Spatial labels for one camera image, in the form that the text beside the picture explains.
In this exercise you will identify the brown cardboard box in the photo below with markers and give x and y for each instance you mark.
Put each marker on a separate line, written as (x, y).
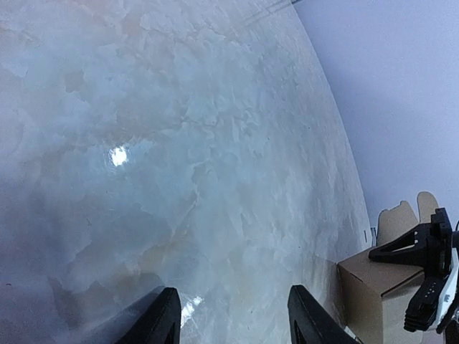
(376, 295)

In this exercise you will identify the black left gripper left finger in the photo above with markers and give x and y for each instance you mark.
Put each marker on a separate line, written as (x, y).
(160, 323)

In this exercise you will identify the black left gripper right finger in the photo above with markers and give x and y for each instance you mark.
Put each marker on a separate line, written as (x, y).
(309, 321)

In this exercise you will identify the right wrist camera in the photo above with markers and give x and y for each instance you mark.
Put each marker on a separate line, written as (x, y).
(434, 305)

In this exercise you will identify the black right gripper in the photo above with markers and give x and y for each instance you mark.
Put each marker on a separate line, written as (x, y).
(416, 248)

